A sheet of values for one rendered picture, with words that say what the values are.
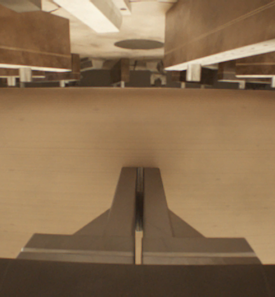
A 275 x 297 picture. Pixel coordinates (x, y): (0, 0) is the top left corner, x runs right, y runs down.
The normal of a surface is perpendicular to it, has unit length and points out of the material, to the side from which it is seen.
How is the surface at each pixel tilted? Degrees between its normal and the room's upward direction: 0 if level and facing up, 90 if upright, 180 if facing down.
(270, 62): 90
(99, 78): 90
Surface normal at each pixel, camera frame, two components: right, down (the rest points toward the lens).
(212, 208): 0.02, 0.25
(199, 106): 0.00, -0.21
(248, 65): -0.54, 0.22
